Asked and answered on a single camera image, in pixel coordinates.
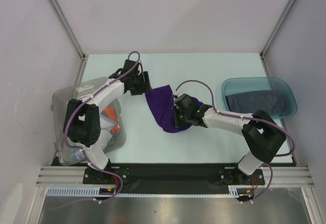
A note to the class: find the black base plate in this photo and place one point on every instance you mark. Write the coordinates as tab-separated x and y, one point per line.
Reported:
183	178

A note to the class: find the white slotted cable duct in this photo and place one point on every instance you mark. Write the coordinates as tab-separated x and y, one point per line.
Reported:
101	192

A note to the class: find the teal plastic tray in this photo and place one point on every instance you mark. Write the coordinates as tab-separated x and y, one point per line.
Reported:
247	84

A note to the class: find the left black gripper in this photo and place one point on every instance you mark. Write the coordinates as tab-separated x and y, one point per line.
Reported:
145	87

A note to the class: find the orange towel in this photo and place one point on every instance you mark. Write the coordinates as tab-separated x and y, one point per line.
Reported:
110	113

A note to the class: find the light blue paw towel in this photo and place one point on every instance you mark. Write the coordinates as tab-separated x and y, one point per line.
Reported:
77	155

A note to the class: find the aluminium frame post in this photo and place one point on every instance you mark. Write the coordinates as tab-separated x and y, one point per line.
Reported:
66	27
281	20

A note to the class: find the right aluminium frame post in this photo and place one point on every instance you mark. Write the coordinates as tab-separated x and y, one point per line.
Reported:
281	20

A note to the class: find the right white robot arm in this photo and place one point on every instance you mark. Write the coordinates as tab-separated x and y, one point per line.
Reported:
262	135

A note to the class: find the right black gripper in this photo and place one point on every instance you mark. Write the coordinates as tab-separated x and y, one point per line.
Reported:
178	118

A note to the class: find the purple towel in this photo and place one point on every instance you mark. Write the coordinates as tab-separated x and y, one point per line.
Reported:
161	104

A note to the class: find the clear plastic bin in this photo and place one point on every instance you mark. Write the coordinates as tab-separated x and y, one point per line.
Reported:
112	138

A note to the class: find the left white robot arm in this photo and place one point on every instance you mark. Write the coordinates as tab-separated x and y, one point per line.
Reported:
85	129

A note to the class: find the left aluminium frame post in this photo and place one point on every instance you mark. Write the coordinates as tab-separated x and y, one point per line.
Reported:
66	27

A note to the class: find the grey towel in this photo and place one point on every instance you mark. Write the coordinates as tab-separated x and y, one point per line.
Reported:
270	101

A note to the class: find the aluminium front rail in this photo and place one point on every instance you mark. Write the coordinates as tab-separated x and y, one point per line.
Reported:
282	177

